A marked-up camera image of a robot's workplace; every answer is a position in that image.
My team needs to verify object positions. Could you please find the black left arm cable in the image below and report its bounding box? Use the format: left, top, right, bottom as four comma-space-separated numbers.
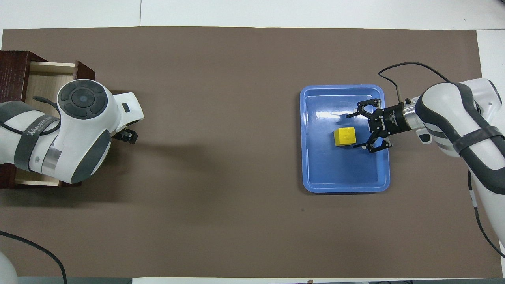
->
0, 231, 67, 284

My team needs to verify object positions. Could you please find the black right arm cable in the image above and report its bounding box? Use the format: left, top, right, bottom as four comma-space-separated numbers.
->
378, 62, 505, 259

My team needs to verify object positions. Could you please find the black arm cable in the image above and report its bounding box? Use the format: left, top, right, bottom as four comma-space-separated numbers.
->
0, 231, 67, 284
378, 62, 505, 259

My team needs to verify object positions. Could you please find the yellow cube block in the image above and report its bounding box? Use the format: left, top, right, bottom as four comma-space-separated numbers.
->
334, 127, 357, 147

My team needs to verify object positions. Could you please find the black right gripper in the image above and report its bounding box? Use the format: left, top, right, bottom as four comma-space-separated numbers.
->
346, 99, 411, 153

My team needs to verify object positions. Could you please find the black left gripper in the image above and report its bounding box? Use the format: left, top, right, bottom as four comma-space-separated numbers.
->
112, 129, 138, 145

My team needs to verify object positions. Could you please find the brown table mat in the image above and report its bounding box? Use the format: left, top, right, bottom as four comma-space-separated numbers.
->
0, 26, 503, 278

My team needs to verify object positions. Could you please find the blue plastic tray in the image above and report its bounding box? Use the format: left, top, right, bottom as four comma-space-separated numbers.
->
299, 84, 391, 193

